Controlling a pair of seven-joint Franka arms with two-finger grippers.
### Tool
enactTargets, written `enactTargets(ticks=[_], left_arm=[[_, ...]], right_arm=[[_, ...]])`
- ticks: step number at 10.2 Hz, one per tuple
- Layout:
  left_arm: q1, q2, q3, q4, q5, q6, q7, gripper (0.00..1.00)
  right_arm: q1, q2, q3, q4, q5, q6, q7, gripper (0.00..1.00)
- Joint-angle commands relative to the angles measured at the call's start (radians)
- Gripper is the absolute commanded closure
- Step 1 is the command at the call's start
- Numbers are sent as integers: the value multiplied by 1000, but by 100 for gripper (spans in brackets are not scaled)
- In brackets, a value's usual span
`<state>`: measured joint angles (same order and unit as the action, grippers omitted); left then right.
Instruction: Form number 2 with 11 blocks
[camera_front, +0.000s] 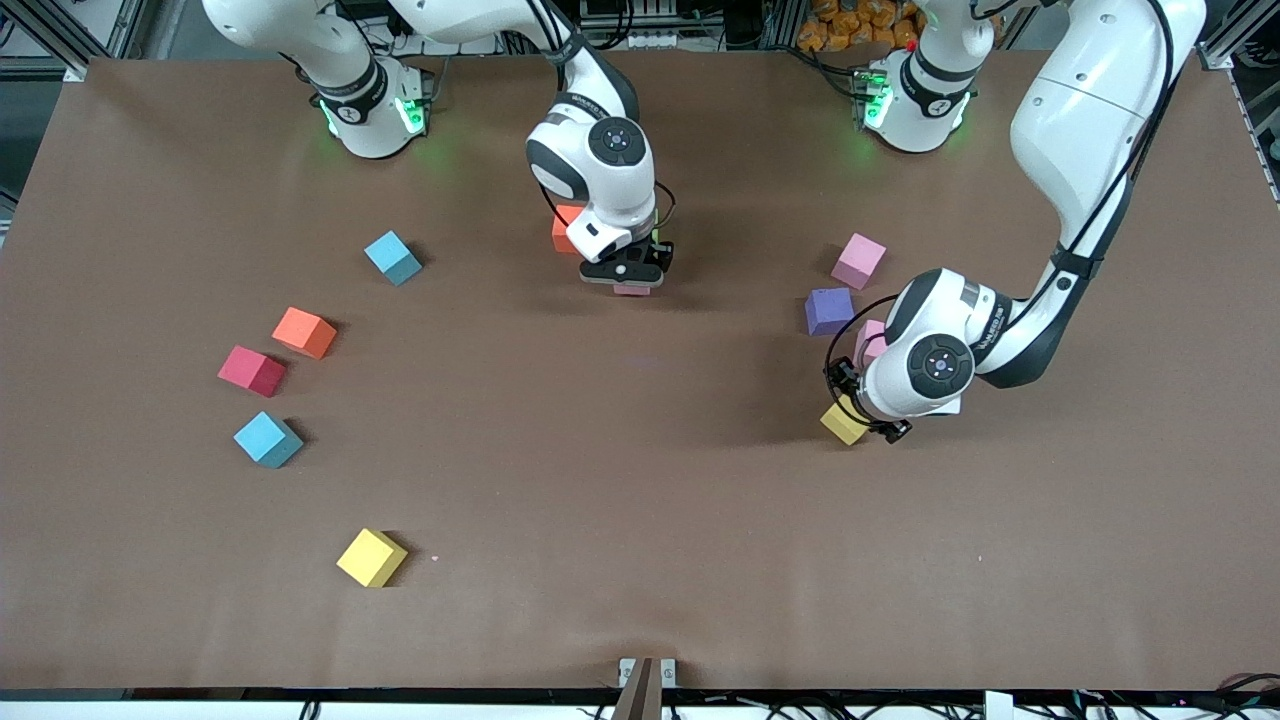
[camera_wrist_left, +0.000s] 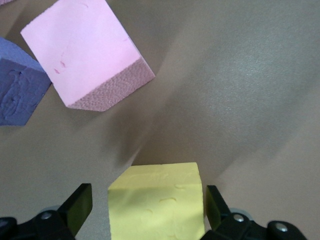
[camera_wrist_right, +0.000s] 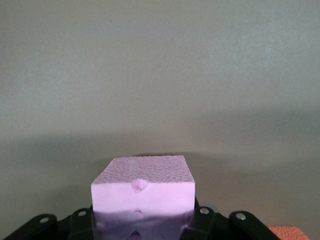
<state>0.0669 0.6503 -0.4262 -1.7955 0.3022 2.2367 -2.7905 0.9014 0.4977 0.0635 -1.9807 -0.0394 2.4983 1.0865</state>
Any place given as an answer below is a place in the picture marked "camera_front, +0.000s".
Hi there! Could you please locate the bag of orange items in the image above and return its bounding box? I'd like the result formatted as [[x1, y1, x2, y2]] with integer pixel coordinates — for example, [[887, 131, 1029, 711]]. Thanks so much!
[[797, 0, 926, 51]]

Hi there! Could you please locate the yellow foam cube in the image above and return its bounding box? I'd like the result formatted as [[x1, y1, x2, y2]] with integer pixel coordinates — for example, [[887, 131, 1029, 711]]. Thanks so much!
[[336, 528, 409, 589], [820, 395, 871, 447]]

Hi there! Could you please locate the metal bracket with brown post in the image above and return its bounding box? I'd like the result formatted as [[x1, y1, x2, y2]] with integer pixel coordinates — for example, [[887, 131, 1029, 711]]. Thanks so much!
[[617, 656, 678, 720]]

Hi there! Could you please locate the crimson foam cube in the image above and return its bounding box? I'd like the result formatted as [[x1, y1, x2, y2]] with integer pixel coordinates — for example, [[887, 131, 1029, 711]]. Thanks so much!
[[217, 345, 288, 399]]

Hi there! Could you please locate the purple foam cube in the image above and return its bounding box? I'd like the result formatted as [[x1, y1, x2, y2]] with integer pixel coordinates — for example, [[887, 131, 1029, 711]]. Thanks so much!
[[804, 287, 857, 337]]

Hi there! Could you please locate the aluminium frame profile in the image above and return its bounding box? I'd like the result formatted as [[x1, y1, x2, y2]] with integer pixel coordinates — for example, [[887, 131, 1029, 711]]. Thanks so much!
[[0, 0, 91, 83], [1203, 0, 1280, 73]]

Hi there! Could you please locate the blue foam cube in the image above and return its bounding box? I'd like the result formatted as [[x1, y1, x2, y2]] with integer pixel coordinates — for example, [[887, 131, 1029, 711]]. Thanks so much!
[[363, 230, 424, 288], [233, 411, 304, 470]]

